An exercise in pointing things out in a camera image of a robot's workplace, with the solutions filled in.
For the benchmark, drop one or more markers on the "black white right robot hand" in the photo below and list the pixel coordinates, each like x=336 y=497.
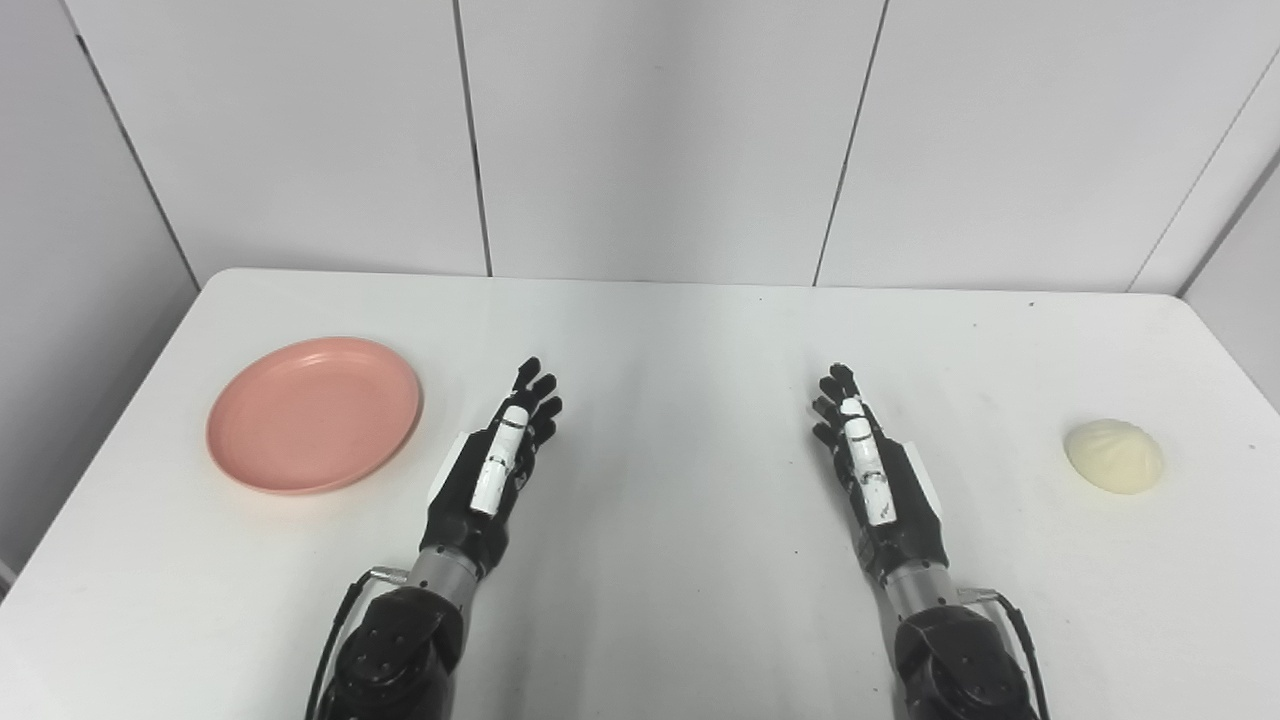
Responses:
x=900 y=520

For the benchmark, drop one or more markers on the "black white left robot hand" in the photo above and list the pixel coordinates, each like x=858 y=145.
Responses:
x=470 y=500

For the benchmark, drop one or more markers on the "pink round plate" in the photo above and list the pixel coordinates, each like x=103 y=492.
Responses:
x=315 y=415

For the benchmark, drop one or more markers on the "pale steamed bun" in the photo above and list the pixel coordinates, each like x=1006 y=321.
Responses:
x=1115 y=455

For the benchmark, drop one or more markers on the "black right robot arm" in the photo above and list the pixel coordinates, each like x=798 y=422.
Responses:
x=960 y=660

